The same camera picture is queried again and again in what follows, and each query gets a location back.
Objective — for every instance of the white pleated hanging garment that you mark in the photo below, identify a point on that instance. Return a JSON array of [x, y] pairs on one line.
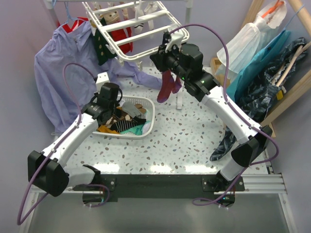
[[254, 36]]

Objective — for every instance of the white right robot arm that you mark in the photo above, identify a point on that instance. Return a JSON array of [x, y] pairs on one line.
[[186, 62]]

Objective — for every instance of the red hanging sock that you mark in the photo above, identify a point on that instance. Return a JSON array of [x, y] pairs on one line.
[[122, 34]]

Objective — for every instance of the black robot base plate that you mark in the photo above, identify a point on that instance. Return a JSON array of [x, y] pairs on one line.
[[202, 187]]

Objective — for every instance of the lavender hanging shirt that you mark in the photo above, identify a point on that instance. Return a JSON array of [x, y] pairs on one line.
[[66, 69]]

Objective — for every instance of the white clip sock hanger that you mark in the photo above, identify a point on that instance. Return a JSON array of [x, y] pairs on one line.
[[142, 28]]

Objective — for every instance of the light blue wire hanger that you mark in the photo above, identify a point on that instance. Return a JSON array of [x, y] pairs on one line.
[[67, 11]]

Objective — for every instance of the wooden clothes rack frame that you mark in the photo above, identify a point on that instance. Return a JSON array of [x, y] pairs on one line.
[[304, 84]]

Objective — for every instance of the brown patterned sock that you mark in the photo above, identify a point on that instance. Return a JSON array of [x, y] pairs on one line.
[[119, 115]]

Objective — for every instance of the mint green sock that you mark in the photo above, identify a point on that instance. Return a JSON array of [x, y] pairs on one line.
[[139, 129]]

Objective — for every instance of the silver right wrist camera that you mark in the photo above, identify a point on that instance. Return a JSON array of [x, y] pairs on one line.
[[170, 39]]

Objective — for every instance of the tan brown sock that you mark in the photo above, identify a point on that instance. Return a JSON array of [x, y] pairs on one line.
[[140, 108]]

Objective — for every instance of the dark green dotted sock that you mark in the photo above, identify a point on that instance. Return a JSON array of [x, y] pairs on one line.
[[102, 48]]

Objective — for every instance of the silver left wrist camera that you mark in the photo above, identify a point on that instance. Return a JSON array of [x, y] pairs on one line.
[[102, 78]]

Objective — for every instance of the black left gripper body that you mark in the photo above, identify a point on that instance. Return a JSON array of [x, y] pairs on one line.
[[113, 107]]

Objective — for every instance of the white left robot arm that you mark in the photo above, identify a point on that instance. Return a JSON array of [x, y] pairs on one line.
[[47, 169]]

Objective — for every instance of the white perforated laundry basket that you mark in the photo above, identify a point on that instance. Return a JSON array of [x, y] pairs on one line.
[[149, 116]]

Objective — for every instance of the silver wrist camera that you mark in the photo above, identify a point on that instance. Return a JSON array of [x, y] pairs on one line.
[[102, 78], [170, 39]]

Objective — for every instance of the teal hanging shirt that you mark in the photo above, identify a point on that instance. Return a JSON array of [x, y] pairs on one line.
[[256, 65]]

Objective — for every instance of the mustard yellow sock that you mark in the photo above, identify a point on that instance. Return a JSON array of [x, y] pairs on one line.
[[104, 129]]

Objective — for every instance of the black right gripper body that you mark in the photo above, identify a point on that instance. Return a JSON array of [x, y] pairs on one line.
[[168, 61]]

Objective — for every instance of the dark blue patterned garment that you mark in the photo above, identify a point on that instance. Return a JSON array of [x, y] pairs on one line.
[[260, 95]]

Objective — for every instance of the red hanging garment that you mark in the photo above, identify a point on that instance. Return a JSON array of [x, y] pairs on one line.
[[76, 23]]

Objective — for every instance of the grey sock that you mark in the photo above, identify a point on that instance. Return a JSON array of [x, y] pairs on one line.
[[130, 108]]

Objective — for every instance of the black white striped sock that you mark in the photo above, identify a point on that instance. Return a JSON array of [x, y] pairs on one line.
[[124, 125]]

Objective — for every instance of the maroon orange-cuff sock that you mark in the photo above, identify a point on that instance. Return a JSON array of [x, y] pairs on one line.
[[166, 88]]

